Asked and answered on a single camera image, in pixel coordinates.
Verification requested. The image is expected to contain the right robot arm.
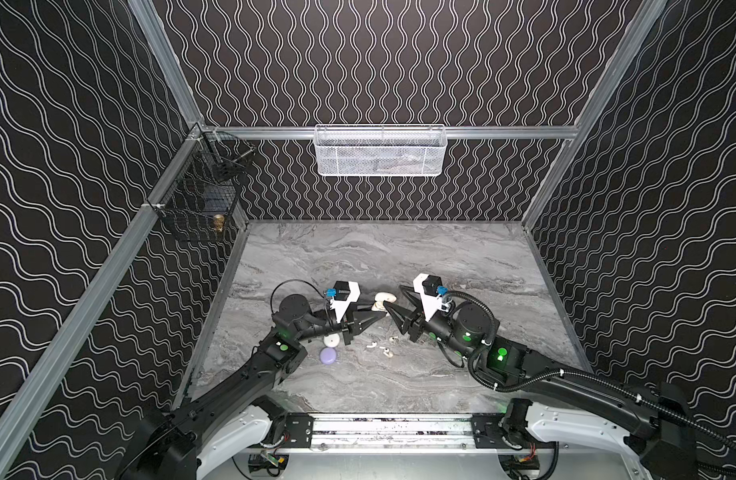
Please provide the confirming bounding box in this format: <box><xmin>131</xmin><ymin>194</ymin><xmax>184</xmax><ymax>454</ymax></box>
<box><xmin>382</xmin><ymin>284</ymin><xmax>736</xmax><ymax>479</ymax></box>

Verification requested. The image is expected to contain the cream earbud charging case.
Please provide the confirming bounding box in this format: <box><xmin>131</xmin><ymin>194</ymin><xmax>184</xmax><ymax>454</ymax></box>
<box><xmin>372</xmin><ymin>292</ymin><xmax>397</xmax><ymax>312</ymax></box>

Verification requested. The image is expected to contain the white wire mesh basket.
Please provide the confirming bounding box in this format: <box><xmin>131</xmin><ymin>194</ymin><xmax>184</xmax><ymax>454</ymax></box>
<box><xmin>313</xmin><ymin>124</ymin><xmax>448</xmax><ymax>177</ymax></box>

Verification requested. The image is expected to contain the white round earbud case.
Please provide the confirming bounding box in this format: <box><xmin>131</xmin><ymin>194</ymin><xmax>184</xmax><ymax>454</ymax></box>
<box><xmin>323</xmin><ymin>333</ymin><xmax>341</xmax><ymax>349</ymax></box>

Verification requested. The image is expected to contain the purple round earbud case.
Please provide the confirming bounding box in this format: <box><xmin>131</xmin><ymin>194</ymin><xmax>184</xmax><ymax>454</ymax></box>
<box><xmin>319</xmin><ymin>347</ymin><xmax>338</xmax><ymax>365</ymax></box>

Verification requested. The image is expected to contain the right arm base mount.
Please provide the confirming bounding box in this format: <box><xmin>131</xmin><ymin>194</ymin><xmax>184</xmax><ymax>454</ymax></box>
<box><xmin>471</xmin><ymin>414</ymin><xmax>549</xmax><ymax>451</ymax></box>

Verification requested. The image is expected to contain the black wire basket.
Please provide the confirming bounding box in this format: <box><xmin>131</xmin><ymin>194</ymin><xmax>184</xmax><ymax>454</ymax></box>
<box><xmin>143</xmin><ymin>123</ymin><xmax>257</xmax><ymax>245</ymax></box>

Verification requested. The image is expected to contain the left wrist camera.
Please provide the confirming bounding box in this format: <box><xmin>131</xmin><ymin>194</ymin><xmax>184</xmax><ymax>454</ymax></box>
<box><xmin>326</xmin><ymin>281</ymin><xmax>361</xmax><ymax>323</ymax></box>

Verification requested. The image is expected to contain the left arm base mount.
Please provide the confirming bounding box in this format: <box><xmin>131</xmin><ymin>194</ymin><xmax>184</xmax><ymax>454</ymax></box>
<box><xmin>273</xmin><ymin>413</ymin><xmax>315</xmax><ymax>449</ymax></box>

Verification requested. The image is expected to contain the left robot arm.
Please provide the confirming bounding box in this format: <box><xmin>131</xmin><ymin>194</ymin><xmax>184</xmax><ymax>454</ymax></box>
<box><xmin>114</xmin><ymin>291</ymin><xmax>396</xmax><ymax>479</ymax></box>

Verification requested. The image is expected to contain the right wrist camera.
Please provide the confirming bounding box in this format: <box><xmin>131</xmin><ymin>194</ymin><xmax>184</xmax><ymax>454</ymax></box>
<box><xmin>413</xmin><ymin>273</ymin><xmax>451</xmax><ymax>322</ymax></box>

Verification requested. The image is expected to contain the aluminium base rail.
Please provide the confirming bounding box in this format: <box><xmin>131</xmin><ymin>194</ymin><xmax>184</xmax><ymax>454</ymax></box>
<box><xmin>272</xmin><ymin>404</ymin><xmax>627</xmax><ymax>454</ymax></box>

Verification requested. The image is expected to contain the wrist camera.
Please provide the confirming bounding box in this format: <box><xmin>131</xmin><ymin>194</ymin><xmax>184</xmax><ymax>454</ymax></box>
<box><xmin>413</xmin><ymin>273</ymin><xmax>451</xmax><ymax>322</ymax></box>
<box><xmin>326</xmin><ymin>281</ymin><xmax>361</xmax><ymax>323</ymax></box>

